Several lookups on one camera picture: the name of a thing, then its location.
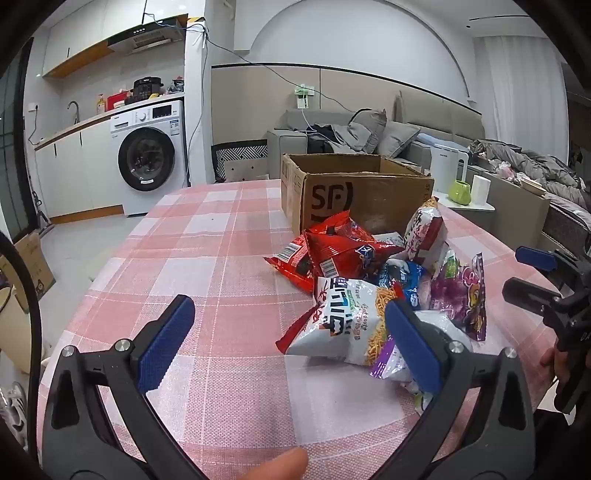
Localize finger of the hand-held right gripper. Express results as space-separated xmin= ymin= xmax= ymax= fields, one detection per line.
xmin=502 ymin=277 xmax=578 ymax=324
xmin=516 ymin=246 xmax=591 ymax=288

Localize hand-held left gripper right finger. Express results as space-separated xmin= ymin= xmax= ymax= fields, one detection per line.
xmin=369 ymin=298 xmax=536 ymax=480

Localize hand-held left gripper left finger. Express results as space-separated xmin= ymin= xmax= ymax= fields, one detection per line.
xmin=41 ymin=294 xmax=208 ymax=480

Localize purple white snack packet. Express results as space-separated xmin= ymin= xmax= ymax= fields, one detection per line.
xmin=368 ymin=310 xmax=474 ymax=416

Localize purple snack bag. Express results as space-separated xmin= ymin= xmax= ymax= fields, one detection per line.
xmin=427 ymin=251 xmax=488 ymax=342

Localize blue cookie packet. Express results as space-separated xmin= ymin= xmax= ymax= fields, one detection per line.
xmin=376 ymin=258 xmax=432 ymax=308

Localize white noodle snack bag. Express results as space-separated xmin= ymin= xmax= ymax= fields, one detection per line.
xmin=276 ymin=277 xmax=407 ymax=367

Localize white red snack bag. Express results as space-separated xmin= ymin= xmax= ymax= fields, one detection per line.
xmin=403 ymin=196 xmax=451 ymax=273

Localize brown cardboard box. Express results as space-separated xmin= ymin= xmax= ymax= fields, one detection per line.
xmin=280 ymin=153 xmax=435 ymax=236

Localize person's right hand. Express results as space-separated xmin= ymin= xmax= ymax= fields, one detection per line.
xmin=540 ymin=346 xmax=561 ymax=383

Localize person's left hand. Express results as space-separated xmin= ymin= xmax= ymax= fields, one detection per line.
xmin=217 ymin=448 xmax=309 ymax=480

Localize grey bed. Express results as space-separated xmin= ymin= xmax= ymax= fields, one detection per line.
xmin=480 ymin=157 xmax=591 ymax=259

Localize white side table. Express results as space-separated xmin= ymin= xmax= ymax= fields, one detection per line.
xmin=434 ymin=189 xmax=497 ymax=213

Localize white paper roll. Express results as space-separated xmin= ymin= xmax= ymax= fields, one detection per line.
xmin=470 ymin=174 xmax=491 ymax=204

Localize grey duvet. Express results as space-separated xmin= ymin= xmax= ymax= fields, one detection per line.
xmin=468 ymin=138 xmax=591 ymax=208

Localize green cup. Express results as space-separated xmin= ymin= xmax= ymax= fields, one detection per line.
xmin=449 ymin=179 xmax=472 ymax=206

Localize pink checked tablecloth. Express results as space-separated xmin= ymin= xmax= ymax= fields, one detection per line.
xmin=34 ymin=178 xmax=557 ymax=480

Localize white electric kettle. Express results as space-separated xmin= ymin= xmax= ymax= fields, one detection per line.
xmin=430 ymin=143 xmax=469 ymax=195

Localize cream round container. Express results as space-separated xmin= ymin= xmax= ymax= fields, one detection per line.
xmin=0 ymin=284 xmax=47 ymax=374

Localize cardboard box with print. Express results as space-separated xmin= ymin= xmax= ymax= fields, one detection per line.
xmin=0 ymin=233 xmax=56 ymax=301

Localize pair of shoes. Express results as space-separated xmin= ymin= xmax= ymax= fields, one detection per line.
xmin=0 ymin=383 xmax=28 ymax=444

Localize white curtain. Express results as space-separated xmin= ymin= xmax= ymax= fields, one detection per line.
xmin=480 ymin=37 xmax=568 ymax=153

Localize grey pillow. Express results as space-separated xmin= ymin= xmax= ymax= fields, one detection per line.
xmin=378 ymin=121 xmax=421 ymax=160
xmin=348 ymin=109 xmax=387 ymax=155

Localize floor mop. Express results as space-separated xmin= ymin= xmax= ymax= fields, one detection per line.
xmin=30 ymin=175 xmax=54 ymax=227

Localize patterned fabric box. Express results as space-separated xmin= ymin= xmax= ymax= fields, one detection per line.
xmin=211 ymin=144 xmax=269 ymax=183

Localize white counter cabinet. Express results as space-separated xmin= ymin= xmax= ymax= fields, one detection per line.
xmin=34 ymin=115 xmax=125 ymax=217

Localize grey jacket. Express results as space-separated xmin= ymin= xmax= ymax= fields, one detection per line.
xmin=330 ymin=122 xmax=370 ymax=153

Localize white washing machine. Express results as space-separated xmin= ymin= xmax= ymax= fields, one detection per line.
xmin=109 ymin=99 xmax=188 ymax=217

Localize dark clothes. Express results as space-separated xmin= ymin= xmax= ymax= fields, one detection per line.
xmin=307 ymin=124 xmax=340 ymax=155

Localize grey sofa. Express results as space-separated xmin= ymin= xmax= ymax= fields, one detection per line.
xmin=265 ymin=108 xmax=485 ymax=181

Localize dark glass door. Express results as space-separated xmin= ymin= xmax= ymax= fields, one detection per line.
xmin=0 ymin=41 xmax=38 ymax=241

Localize black pressure cooker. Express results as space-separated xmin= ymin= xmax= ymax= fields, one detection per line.
xmin=133 ymin=77 xmax=165 ymax=100

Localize black range hood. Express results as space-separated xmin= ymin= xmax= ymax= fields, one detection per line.
xmin=107 ymin=14 xmax=189 ymax=56

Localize white upper cabinet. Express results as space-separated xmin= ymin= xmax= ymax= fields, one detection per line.
xmin=41 ymin=0 xmax=153 ymax=79

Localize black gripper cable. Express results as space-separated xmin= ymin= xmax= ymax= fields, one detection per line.
xmin=0 ymin=231 xmax=44 ymax=462

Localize white wall power strip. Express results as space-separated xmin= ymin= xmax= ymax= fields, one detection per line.
xmin=293 ymin=83 xmax=317 ymax=109

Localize black wall cable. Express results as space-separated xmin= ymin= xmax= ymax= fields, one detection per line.
xmin=185 ymin=21 xmax=305 ymax=95

